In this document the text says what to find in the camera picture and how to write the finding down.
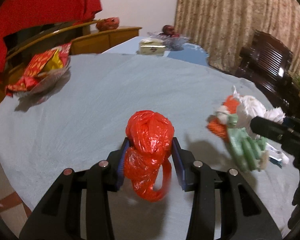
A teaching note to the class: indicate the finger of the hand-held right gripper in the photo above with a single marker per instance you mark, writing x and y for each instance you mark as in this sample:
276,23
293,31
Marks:
267,130
296,123

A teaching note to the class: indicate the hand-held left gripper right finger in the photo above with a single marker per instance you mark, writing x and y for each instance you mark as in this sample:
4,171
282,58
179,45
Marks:
178,165

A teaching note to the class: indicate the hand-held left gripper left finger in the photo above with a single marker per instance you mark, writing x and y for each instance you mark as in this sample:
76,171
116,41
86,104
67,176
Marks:
122,162

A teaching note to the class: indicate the white box with blue label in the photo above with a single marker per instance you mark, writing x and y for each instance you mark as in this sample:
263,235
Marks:
277,155

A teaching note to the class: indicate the white plastic bag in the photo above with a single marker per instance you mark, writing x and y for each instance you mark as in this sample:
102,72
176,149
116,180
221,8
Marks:
250,107

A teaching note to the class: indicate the green packet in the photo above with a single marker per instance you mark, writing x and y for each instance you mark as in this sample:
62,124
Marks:
242,147

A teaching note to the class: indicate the orange plastic bag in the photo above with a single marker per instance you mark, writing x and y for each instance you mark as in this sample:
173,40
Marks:
231,103

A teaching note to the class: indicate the dark wooden armchair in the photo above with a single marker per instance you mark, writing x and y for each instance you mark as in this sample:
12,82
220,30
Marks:
265,60

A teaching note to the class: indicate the beige tissue box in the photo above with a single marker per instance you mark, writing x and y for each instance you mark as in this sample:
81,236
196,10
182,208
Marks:
152,47

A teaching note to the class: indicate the glass fruit bowl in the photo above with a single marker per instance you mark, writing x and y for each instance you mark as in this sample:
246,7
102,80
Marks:
176,43

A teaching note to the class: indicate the yellow snack packet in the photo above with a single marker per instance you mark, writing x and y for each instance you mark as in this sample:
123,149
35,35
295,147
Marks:
52,62

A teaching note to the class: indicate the wooden television cabinet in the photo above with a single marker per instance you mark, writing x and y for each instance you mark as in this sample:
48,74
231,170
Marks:
102,40

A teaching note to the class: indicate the beige floral curtain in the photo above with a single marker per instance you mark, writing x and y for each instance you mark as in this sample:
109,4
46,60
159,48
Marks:
227,12

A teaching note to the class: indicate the red snack packets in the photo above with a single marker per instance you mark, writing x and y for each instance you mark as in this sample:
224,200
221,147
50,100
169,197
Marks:
35,65

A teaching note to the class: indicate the black television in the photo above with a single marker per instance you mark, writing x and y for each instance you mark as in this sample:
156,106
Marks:
27,35

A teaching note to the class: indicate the red cloth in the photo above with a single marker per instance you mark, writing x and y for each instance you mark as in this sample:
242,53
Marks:
52,2

